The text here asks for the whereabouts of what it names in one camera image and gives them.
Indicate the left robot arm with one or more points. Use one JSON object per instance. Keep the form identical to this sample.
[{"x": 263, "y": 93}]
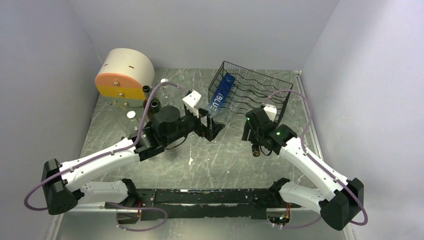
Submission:
[{"x": 70, "y": 183}]

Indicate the black wire wine rack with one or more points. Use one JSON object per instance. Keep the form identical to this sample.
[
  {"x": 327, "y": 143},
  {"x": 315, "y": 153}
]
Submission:
[{"x": 249, "y": 91}]

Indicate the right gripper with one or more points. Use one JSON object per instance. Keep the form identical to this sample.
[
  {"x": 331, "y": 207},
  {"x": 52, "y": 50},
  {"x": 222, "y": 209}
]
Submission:
[{"x": 251, "y": 137}]

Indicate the cream and orange cylinder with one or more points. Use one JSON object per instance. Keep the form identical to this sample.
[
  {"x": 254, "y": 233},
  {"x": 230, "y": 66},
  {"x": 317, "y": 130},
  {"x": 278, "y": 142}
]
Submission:
[{"x": 124, "y": 73}]

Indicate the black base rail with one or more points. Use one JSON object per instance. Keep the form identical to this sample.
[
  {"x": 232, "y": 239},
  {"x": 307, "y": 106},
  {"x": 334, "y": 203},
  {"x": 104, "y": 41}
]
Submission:
[{"x": 253, "y": 203}]

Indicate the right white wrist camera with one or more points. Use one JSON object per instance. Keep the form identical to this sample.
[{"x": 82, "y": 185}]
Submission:
[{"x": 271, "y": 111}]

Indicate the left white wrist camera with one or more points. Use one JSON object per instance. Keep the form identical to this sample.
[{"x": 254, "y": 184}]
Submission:
[{"x": 191, "y": 100}]

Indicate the dark green wine bottle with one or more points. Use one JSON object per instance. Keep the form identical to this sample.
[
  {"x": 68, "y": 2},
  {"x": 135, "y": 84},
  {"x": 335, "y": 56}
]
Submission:
[{"x": 154, "y": 107}]

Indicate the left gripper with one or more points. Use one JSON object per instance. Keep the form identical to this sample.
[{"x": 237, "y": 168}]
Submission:
[{"x": 212, "y": 128}]

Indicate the dark bottle black neck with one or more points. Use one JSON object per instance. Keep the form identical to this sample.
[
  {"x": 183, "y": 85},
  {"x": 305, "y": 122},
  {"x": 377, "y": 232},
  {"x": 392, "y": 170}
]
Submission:
[{"x": 146, "y": 90}]

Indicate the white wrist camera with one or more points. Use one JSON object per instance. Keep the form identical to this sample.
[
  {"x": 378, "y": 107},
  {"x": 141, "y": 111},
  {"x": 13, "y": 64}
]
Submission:
[
  {"x": 271, "y": 111},
  {"x": 191, "y": 100}
]

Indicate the blue square bottle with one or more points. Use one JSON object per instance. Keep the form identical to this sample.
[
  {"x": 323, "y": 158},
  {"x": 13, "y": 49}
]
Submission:
[{"x": 216, "y": 103}]

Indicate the clear bottle white cap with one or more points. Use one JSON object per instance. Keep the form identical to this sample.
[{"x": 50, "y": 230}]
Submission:
[{"x": 132, "y": 119}]

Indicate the clear bottle gold cap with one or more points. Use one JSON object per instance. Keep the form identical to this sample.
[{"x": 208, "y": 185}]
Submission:
[{"x": 256, "y": 150}]

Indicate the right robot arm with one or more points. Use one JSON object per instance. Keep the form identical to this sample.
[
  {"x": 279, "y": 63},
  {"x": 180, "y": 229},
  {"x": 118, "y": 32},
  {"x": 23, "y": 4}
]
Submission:
[{"x": 335, "y": 198}]

